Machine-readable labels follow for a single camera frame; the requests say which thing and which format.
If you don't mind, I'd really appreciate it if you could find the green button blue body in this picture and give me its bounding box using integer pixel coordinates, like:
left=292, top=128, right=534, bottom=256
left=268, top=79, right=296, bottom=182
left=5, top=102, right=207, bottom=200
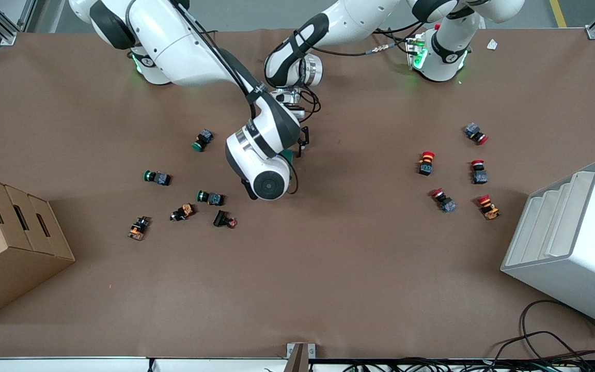
left=144, top=169, right=172, bottom=187
left=196, top=190, right=224, bottom=206
left=192, top=129, right=214, bottom=152

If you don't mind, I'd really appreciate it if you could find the brown paper table cover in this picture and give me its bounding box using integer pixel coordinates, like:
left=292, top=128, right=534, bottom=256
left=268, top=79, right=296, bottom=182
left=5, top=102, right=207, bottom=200
left=0, top=28, right=595, bottom=360

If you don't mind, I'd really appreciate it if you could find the black button orange body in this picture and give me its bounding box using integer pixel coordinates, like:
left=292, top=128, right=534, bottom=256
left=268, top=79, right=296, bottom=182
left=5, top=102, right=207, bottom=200
left=170, top=204, right=196, bottom=222
left=128, top=216, right=151, bottom=241

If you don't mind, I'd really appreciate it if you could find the red button orange body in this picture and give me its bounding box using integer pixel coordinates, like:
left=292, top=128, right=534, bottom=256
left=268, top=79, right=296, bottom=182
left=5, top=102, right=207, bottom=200
left=477, top=194, right=500, bottom=221

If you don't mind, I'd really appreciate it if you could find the white stepped storage bin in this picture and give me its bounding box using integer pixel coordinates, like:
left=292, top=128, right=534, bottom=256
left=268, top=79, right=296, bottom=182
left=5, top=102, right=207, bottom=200
left=500, top=160, right=595, bottom=332

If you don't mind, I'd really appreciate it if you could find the white table edge strip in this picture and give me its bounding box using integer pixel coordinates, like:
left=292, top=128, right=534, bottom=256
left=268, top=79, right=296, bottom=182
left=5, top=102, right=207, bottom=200
left=0, top=356, right=288, bottom=372

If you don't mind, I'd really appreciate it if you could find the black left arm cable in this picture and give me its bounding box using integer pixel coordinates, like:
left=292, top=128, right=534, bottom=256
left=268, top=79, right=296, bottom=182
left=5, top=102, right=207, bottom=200
left=297, top=87, right=322, bottom=123

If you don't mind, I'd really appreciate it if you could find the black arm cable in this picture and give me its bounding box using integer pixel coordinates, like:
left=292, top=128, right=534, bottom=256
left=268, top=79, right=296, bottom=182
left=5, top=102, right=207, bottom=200
left=297, top=87, right=322, bottom=123
left=171, top=0, right=298, bottom=196

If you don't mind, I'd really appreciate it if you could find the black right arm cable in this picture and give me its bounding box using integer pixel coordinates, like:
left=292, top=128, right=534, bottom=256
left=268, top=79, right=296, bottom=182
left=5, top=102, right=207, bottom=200
left=171, top=0, right=298, bottom=196

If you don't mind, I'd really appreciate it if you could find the black base cable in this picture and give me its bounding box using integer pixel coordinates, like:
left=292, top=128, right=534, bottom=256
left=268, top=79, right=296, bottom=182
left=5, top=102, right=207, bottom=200
left=323, top=21, right=435, bottom=56

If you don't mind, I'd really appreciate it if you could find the black switch red tip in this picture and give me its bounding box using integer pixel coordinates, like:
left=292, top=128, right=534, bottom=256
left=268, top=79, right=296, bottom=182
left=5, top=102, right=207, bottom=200
left=213, top=210, right=238, bottom=229

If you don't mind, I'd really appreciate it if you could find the red button orange ring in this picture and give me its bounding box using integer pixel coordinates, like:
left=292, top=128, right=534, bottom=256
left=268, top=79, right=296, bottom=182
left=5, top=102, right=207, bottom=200
left=418, top=151, right=436, bottom=176

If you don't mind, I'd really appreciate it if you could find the grey metal table bracket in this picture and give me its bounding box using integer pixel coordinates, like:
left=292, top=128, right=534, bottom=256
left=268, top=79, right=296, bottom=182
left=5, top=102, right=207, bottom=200
left=286, top=342, right=316, bottom=372

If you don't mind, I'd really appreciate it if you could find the black cable bundle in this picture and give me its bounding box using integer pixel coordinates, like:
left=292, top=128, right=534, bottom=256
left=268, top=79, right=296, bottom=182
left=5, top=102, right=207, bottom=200
left=341, top=356, right=595, bottom=372

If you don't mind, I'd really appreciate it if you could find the black looped cable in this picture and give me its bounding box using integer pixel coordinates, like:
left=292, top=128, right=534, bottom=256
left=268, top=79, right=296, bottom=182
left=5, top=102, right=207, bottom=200
left=489, top=300, right=595, bottom=362

